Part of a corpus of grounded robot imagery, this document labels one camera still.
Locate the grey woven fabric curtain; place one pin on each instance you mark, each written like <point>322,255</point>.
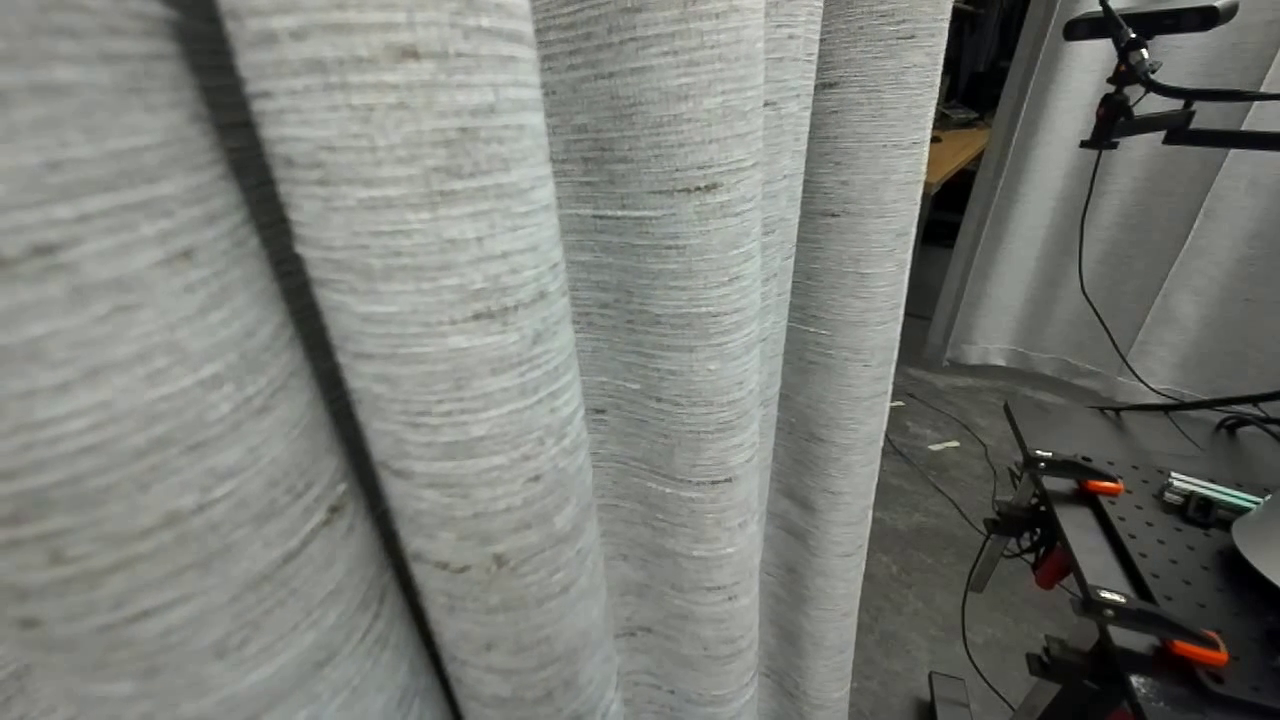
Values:
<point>643,332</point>

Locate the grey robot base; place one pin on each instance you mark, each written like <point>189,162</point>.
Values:
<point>1260,540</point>

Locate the white paper scrap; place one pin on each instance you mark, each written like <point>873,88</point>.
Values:
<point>940,445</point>

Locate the wooden furniture piece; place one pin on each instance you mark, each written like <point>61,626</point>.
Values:
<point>959,153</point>

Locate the red clamp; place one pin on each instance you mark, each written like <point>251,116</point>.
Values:
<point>1054,567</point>

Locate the grey background partition panel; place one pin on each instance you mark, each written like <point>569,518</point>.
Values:
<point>1160,242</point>

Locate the black perforated breadboard table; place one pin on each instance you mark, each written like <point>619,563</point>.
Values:
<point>1160,563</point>

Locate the green and white box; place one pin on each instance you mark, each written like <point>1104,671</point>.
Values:
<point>1214,488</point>

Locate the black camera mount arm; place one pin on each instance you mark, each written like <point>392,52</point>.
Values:
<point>1135,120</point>

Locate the black stereo camera bar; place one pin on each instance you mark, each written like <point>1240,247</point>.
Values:
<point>1160,17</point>

